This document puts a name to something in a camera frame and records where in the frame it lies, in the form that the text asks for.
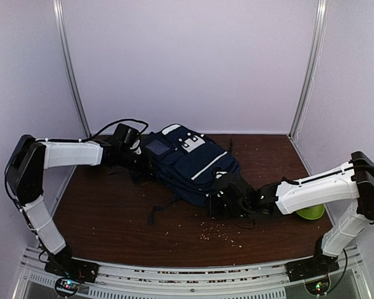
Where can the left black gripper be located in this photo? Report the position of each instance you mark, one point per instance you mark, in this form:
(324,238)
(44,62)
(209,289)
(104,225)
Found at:
(149,167)

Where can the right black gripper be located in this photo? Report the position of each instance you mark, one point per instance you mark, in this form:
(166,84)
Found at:
(214,213)

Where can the navy blue student backpack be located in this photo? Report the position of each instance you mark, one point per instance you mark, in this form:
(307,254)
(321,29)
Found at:
(184,160)

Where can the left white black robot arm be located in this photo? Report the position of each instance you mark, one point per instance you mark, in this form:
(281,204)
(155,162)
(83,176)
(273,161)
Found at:
(34,160)

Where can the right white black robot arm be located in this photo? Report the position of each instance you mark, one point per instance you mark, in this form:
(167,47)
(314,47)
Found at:
(353,180)

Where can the lime green plate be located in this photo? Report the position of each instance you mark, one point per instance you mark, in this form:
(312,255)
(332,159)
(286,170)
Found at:
(312,213)

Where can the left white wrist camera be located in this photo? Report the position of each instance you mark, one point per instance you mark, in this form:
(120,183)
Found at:
(136,147)

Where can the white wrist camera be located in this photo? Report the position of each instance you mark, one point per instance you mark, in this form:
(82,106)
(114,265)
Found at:
(136,147)
(220,178)

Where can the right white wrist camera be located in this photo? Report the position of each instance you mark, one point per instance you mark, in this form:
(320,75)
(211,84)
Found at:
(220,178)

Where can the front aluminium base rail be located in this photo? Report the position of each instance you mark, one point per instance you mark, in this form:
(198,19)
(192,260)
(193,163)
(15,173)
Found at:
(261,280)

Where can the right aluminium frame post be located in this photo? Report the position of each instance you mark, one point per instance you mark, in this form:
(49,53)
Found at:
(314,57)

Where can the aluminium frame post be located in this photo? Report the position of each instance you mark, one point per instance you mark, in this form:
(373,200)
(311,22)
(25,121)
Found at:
(61,27)
(314,57)

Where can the left aluminium frame post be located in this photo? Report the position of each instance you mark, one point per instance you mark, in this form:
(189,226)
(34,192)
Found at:
(61,27)

